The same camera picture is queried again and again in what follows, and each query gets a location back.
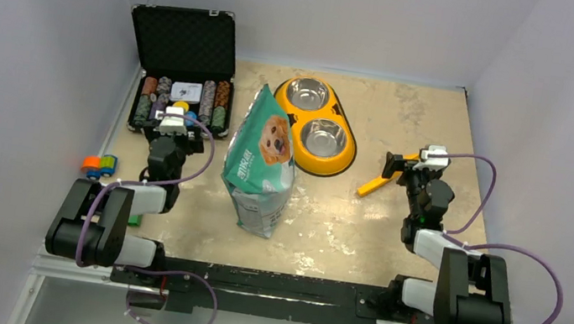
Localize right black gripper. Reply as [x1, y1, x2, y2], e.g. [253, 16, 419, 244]
[377, 150, 443, 220]

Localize yellow plastic scoop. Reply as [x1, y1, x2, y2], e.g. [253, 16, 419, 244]
[357, 153, 418, 198]

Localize green dog food bag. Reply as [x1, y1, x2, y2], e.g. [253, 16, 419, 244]
[222, 84, 295, 239]

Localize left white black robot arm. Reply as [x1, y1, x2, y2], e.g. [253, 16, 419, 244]
[44, 131, 205, 286]

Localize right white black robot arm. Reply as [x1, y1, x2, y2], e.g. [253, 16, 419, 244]
[379, 153, 511, 324]

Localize yellow double pet bowl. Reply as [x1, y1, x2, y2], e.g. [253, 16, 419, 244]
[274, 76, 357, 178]

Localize black poker chip case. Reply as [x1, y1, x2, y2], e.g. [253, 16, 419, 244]
[131, 3, 236, 139]

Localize green blue toy blocks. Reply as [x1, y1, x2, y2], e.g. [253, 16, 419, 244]
[128, 215, 143, 227]

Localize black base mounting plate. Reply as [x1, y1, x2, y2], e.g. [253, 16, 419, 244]
[111, 258, 433, 324]

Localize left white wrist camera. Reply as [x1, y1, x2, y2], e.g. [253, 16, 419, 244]
[158, 106, 186, 135]

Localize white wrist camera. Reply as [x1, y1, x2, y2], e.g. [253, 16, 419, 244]
[413, 144, 451, 171]
[158, 106, 186, 135]

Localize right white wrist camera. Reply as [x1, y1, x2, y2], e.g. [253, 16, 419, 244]
[413, 144, 451, 171]

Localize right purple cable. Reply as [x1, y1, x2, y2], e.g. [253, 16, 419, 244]
[404, 147, 574, 324]

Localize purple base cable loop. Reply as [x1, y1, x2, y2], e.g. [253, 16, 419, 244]
[121, 264, 223, 324]

